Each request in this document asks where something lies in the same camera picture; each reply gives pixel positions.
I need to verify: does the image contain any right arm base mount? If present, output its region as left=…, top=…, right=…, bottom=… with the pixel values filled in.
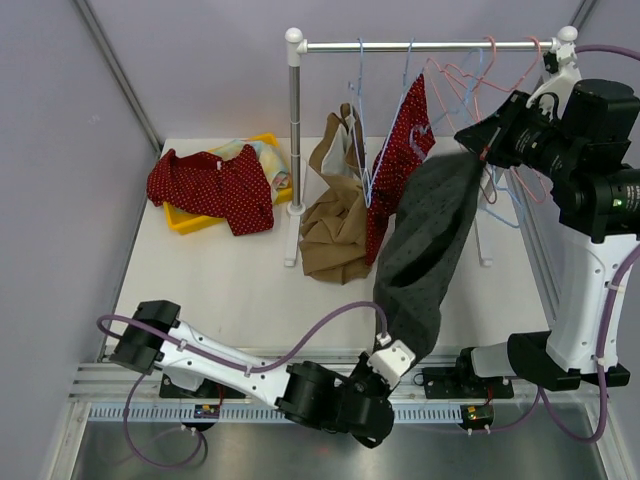
left=413, top=367, right=514, bottom=400

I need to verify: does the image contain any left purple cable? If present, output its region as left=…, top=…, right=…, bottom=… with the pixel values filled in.
left=97, top=301, right=391, bottom=464

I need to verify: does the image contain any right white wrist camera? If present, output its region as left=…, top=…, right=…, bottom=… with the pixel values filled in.
left=526, top=33, right=582, bottom=117

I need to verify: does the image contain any red polka-dot skirt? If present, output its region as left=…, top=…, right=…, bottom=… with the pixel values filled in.
left=365, top=73, right=436, bottom=266
left=146, top=145, right=274, bottom=236

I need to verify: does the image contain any white metal clothes rack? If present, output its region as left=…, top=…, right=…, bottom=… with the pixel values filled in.
left=284, top=26, right=578, bottom=267

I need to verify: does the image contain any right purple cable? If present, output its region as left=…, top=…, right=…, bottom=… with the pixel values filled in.
left=414, top=43, right=640, bottom=446

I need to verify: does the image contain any floral pastel skirt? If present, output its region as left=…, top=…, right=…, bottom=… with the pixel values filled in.
left=210, top=139, right=290, bottom=191

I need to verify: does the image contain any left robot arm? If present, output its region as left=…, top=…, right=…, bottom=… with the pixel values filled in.
left=97, top=301, right=415, bottom=448

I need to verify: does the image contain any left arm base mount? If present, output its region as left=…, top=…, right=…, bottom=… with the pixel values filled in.
left=159, top=368, right=246, bottom=400

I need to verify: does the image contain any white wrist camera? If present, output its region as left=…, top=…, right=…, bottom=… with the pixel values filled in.
left=367, top=333, right=416, bottom=390
left=526, top=33, right=582, bottom=117

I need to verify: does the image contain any grey dotted skirt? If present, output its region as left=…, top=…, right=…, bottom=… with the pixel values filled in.
left=373, top=151, right=483, bottom=363

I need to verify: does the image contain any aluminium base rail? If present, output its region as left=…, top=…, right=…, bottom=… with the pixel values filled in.
left=69, top=344, right=551, bottom=406

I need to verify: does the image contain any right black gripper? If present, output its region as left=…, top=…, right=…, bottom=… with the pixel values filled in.
left=457, top=90, right=584, bottom=182

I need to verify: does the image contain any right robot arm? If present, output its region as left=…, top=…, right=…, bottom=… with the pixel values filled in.
left=422, top=79, right=639, bottom=398

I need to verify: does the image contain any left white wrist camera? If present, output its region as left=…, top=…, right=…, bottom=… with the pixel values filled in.
left=367, top=333, right=416, bottom=390

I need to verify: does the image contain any tan skirt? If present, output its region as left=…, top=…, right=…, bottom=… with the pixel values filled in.
left=299, top=103, right=371, bottom=285

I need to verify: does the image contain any purple cable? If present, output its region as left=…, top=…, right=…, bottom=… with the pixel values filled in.
left=414, top=43, right=640, bottom=446
left=97, top=301, right=391, bottom=464

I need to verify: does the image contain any yellow plastic tray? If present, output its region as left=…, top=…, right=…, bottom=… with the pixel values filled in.
left=161, top=133, right=292, bottom=235

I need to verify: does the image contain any white slotted cable duct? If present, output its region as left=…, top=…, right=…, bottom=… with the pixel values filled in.
left=89, top=403, right=464, bottom=424

